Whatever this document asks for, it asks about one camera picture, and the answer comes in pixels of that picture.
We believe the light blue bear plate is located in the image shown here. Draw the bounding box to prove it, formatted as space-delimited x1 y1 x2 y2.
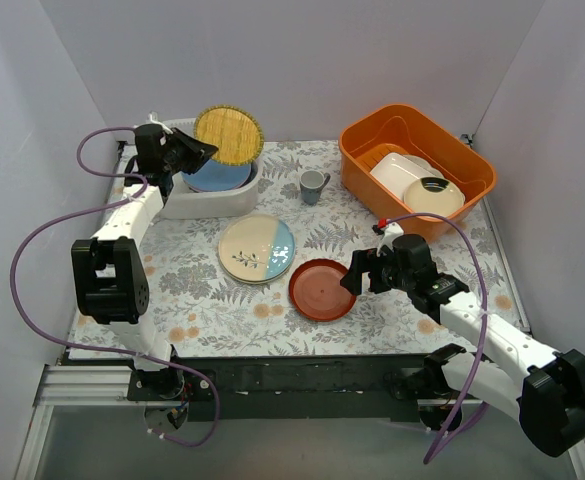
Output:
181 160 252 192

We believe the woven bamboo tray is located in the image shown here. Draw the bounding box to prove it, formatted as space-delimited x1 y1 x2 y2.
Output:
193 105 264 166

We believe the red-brown plastic plate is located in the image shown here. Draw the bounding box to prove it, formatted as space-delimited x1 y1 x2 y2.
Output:
288 258 356 322

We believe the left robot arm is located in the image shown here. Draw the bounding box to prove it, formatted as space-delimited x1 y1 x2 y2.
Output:
71 123 218 400

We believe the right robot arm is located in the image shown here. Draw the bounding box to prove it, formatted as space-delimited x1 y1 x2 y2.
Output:
341 234 585 457

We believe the white plastic bin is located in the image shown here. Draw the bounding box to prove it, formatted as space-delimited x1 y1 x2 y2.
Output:
134 122 261 220

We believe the white round plate in bin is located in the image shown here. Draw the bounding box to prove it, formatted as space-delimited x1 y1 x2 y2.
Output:
404 154 444 178

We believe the cream round plate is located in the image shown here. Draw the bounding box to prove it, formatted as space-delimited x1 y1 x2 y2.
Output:
403 177 465 217

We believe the grey ceramic mug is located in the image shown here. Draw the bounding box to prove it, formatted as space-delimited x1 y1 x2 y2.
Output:
299 170 331 206

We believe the white rectangular dish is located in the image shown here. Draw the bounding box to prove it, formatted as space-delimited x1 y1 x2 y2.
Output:
370 153 430 200

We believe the floral table mat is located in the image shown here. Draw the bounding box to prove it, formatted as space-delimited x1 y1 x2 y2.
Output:
66 139 529 360

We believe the cream and blue plate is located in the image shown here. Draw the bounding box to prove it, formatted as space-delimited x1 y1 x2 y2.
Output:
218 213 296 284

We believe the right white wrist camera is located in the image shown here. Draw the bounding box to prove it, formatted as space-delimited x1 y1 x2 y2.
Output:
373 219 404 256

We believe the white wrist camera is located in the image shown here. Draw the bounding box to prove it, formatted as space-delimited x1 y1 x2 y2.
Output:
373 219 404 256
147 111 173 135

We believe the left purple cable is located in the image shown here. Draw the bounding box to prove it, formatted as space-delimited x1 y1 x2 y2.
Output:
9 125 221 449

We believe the purple cable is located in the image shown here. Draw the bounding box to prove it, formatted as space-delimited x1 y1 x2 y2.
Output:
9 125 221 449
386 213 491 465

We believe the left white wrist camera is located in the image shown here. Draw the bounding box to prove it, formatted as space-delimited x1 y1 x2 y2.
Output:
147 111 173 135

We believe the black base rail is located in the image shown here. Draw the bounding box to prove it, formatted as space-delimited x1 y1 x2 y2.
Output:
126 349 493 426

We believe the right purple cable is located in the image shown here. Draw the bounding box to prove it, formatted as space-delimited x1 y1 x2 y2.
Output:
386 213 491 465

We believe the aluminium frame profile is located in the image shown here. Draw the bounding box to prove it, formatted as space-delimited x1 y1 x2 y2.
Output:
14 366 131 479

